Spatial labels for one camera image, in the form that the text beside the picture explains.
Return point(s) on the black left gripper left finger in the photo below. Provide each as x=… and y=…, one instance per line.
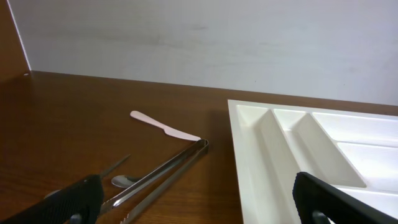
x=83, y=198

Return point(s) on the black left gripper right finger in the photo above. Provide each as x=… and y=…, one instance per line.
x=319, y=202

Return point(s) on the small steel teaspoon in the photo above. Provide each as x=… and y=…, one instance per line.
x=124, y=181
x=103, y=173

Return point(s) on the white plastic cutlery tray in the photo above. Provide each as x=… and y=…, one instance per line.
x=354, y=152

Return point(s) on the pink plastic knife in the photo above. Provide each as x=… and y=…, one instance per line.
x=167, y=129

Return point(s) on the steel kitchen tongs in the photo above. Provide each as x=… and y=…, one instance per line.
x=177, y=165

